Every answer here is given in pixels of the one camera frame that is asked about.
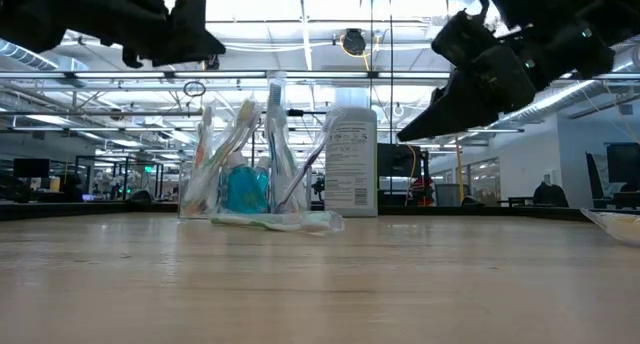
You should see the clear handled toothbrush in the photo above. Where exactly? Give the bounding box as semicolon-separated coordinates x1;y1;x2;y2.
276;109;344;214

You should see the orange toothbrush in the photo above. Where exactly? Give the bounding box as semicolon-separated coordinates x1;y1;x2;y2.
579;207;640;249
179;102;217;219

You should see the green toothbrush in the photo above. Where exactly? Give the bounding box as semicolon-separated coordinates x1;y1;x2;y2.
187;96;263;218
208;209;346;236

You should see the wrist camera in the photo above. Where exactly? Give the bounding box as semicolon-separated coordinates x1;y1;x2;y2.
168;0;208;35
430;9;497;70

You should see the teal mouthwash bottle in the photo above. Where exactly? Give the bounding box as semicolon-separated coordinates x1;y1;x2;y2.
219;151;261;215

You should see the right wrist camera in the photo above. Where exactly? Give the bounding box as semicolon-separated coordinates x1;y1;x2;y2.
430;9;497;70

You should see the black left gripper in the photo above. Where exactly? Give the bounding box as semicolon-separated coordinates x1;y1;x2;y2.
99;0;227;69

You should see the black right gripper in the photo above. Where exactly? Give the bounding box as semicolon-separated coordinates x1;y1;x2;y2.
397;43;539;143

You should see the black monitor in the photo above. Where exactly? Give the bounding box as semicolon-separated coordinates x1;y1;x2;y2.
12;157;51;179
605;142;640;184
377;142;424;178

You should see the white wipes canister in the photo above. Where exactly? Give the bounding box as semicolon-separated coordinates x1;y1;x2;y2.
323;86;380;219

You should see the black hanging cable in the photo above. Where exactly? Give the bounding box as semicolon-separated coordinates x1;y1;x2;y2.
387;0;396;208

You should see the black office chair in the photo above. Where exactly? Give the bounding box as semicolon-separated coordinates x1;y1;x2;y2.
127;188;155;206
531;181;570;208

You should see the red equipment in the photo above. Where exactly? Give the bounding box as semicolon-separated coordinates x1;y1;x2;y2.
408;176;437;207

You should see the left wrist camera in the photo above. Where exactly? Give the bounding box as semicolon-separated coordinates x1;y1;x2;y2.
168;0;208;35

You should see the silver ventilation duct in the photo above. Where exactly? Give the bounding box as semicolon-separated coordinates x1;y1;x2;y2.
0;37;90;88
499;73;640;131

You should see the purple toothbrush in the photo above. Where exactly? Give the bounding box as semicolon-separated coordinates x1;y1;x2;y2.
219;114;265;188

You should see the grey waste bin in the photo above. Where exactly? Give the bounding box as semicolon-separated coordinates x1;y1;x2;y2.
434;182;474;207

